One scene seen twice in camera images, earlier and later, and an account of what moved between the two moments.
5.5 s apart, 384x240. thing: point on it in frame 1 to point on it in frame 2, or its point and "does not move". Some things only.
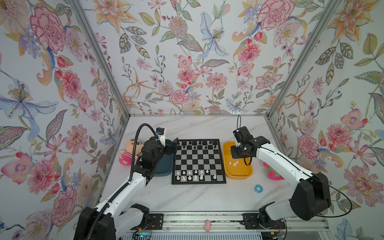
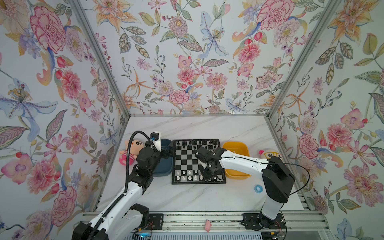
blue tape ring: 258,188 does not move
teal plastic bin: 165,166 does not move
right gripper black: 234,155 to 207,177
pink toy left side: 126,156 does not move
